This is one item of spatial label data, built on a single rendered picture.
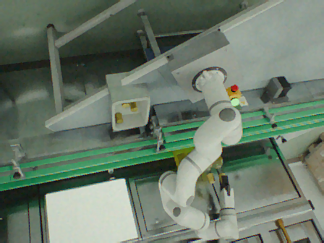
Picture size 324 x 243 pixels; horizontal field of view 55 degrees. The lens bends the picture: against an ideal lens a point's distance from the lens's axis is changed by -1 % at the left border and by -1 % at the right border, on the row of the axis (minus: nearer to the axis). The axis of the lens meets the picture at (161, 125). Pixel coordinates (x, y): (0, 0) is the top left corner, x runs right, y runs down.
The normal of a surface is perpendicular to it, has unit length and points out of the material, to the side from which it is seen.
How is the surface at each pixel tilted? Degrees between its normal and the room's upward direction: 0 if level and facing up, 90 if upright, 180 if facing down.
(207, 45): 90
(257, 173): 90
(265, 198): 90
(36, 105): 90
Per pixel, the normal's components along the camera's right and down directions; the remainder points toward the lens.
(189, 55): -0.40, -0.38
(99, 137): 0.11, -0.55
